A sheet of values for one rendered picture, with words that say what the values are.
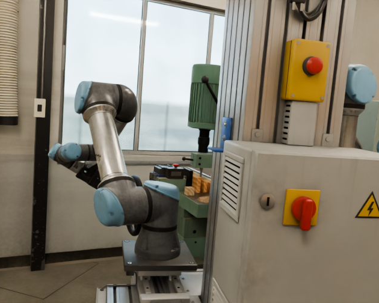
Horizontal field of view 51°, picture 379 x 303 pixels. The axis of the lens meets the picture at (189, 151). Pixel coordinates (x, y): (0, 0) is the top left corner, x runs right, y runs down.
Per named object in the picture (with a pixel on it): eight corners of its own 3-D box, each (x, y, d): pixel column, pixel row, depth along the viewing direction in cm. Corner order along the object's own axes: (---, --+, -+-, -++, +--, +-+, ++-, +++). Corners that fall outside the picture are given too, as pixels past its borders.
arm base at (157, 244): (184, 260, 125) (186, 229, 124) (135, 260, 122) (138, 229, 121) (176, 243, 139) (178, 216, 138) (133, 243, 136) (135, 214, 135)
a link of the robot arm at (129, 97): (146, 80, 149) (104, 145, 185) (118, 77, 143) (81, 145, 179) (153, 105, 144) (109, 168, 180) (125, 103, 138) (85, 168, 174)
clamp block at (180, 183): (148, 191, 195) (150, 173, 194) (174, 190, 201) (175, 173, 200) (158, 198, 182) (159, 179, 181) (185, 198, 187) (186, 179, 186)
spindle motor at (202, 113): (181, 126, 203) (186, 64, 200) (212, 128, 210) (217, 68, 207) (195, 128, 187) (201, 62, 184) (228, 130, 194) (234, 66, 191)
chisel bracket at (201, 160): (189, 168, 202) (191, 151, 202) (213, 168, 208) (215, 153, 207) (195, 171, 196) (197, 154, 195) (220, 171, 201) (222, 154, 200)
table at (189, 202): (135, 187, 216) (136, 176, 216) (187, 186, 229) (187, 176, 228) (175, 219, 161) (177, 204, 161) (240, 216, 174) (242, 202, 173)
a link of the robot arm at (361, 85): (325, 228, 137) (344, 67, 131) (360, 243, 123) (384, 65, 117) (297, 230, 131) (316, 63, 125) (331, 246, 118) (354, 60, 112)
